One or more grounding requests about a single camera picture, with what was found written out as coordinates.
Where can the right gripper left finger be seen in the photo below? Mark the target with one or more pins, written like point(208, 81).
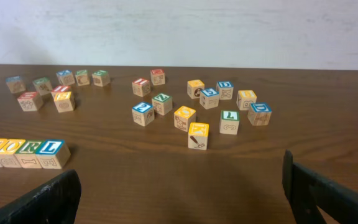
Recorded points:
point(56, 201)

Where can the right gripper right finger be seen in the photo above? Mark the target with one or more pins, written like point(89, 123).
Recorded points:
point(309, 192)

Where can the blue L block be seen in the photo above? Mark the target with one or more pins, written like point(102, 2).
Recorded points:
point(53, 154)

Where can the green R block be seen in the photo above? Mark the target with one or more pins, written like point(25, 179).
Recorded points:
point(26, 154)

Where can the yellow O block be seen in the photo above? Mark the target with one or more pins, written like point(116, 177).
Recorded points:
point(7, 153)

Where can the blue D block lower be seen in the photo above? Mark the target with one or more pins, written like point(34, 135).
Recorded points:
point(259, 114)

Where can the blue d block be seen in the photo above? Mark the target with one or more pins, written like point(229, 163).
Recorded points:
point(259, 114)
point(225, 89)

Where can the yellow S block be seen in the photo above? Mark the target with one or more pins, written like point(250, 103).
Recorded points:
point(64, 101)

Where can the red U block centre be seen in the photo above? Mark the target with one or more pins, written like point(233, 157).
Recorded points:
point(30, 101)

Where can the green L block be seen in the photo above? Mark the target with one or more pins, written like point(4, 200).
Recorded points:
point(229, 122)

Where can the yellow 8 block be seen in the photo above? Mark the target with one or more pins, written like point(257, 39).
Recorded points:
point(245, 98)

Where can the red I block left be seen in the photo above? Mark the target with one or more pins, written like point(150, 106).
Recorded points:
point(60, 89)

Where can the red i block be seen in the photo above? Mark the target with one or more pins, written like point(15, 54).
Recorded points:
point(60, 89)
point(141, 87)

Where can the green F block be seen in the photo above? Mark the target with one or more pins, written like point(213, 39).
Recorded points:
point(43, 86)

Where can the yellow K block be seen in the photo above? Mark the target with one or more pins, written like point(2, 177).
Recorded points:
point(198, 136)

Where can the blue 2 block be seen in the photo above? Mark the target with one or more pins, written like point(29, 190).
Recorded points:
point(143, 113)

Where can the blue X block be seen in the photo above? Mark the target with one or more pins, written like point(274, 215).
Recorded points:
point(66, 77)

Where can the blue P block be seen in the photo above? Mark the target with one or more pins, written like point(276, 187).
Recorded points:
point(15, 84)

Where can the green N block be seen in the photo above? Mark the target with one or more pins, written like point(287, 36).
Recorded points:
point(82, 77)

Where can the blue D block upper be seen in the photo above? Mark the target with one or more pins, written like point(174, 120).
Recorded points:
point(225, 89)

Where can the green B block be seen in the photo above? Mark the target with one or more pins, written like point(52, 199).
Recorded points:
point(101, 78)

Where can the blue 5 block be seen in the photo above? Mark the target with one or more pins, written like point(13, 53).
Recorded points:
point(209, 98)

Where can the yellow Q block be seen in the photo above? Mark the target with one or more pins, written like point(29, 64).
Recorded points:
point(183, 117)

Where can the red I block right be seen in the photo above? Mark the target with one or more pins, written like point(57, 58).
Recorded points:
point(141, 87)

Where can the green Z block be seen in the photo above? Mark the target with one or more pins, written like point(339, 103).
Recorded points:
point(162, 103)

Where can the yellow M block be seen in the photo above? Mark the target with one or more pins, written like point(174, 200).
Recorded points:
point(194, 88)

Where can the red W block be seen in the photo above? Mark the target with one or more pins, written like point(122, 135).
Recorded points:
point(157, 76)

